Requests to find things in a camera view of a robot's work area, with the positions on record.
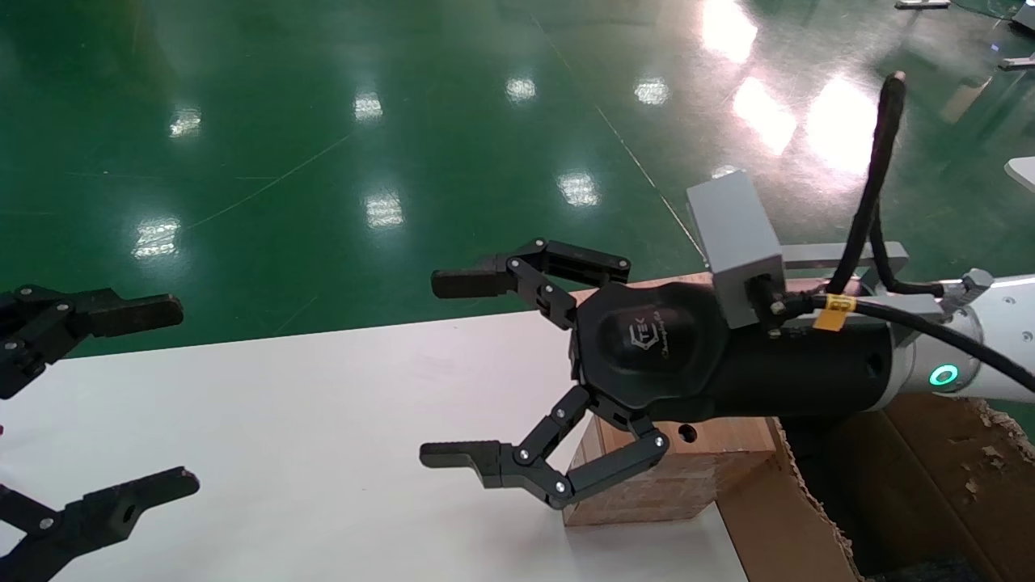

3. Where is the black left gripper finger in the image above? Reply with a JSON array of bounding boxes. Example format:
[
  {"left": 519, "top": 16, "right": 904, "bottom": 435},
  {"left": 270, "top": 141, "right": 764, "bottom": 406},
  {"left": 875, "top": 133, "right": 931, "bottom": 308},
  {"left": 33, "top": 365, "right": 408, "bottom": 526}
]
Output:
[
  {"left": 0, "top": 466, "right": 201, "bottom": 582},
  {"left": 0, "top": 285, "right": 184, "bottom": 401}
]

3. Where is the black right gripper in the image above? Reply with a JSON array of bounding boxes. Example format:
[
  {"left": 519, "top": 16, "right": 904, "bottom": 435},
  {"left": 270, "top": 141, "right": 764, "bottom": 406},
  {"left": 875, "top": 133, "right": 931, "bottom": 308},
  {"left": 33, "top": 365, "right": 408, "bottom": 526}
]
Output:
[{"left": 419, "top": 238, "right": 894, "bottom": 510}]

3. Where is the small brown cardboard box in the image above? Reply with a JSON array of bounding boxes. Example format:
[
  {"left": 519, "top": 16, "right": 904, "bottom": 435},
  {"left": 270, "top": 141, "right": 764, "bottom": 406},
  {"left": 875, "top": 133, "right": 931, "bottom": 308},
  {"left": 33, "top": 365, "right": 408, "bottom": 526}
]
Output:
[{"left": 564, "top": 412, "right": 781, "bottom": 526}]

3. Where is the big open cardboard box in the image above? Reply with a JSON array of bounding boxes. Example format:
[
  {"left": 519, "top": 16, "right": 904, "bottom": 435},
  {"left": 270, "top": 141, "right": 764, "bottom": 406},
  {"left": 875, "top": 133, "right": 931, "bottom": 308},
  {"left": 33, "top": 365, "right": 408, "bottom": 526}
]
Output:
[{"left": 716, "top": 396, "right": 1035, "bottom": 582}]

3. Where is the wooden platform board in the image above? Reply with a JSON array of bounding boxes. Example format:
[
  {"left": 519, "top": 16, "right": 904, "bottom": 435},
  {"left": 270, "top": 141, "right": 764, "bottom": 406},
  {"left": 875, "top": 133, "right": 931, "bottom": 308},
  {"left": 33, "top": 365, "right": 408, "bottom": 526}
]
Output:
[{"left": 570, "top": 273, "right": 830, "bottom": 308}]

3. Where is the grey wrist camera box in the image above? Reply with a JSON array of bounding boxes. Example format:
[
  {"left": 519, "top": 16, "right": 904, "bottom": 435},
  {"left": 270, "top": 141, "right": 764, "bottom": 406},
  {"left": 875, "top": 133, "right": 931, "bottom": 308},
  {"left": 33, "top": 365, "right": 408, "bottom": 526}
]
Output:
[{"left": 686, "top": 170, "right": 785, "bottom": 328}]

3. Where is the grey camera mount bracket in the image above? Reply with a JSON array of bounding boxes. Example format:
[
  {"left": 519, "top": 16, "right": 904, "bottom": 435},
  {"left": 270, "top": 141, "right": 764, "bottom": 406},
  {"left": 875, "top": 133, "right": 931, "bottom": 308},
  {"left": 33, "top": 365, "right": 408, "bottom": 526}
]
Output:
[{"left": 780, "top": 241, "right": 947, "bottom": 324}]

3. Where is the yellow cable tag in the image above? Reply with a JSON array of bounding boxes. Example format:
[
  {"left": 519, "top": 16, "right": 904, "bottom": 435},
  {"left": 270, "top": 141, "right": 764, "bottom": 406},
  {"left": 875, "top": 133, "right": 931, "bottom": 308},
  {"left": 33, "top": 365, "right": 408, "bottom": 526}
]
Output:
[{"left": 813, "top": 293, "right": 856, "bottom": 332}]

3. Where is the thick black cable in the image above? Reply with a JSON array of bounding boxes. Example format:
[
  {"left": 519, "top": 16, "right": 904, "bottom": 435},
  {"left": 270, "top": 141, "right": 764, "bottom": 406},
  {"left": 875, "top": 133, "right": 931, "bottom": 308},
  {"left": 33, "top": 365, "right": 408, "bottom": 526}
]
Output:
[{"left": 768, "top": 295, "right": 1035, "bottom": 397}]

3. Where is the thin black braided cable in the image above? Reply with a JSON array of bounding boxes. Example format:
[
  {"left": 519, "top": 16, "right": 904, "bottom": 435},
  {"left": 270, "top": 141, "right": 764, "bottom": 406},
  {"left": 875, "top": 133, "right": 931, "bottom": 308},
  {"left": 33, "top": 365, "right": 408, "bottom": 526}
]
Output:
[{"left": 825, "top": 71, "right": 947, "bottom": 296}]

